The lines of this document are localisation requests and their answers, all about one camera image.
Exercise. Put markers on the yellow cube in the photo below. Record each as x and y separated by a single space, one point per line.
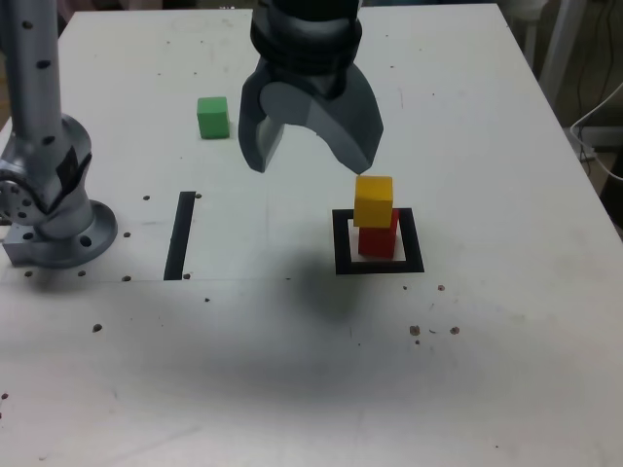
372 204

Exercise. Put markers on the green cube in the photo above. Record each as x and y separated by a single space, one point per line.
213 119

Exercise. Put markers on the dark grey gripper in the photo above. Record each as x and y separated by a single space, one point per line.
321 85

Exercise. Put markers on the black tape strip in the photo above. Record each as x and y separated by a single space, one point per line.
177 243

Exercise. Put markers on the red cube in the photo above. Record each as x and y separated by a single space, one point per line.
377 243

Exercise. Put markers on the black tape square outline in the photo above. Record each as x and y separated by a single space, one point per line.
340 243

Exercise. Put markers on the white frame leg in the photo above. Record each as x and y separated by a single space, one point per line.
560 48

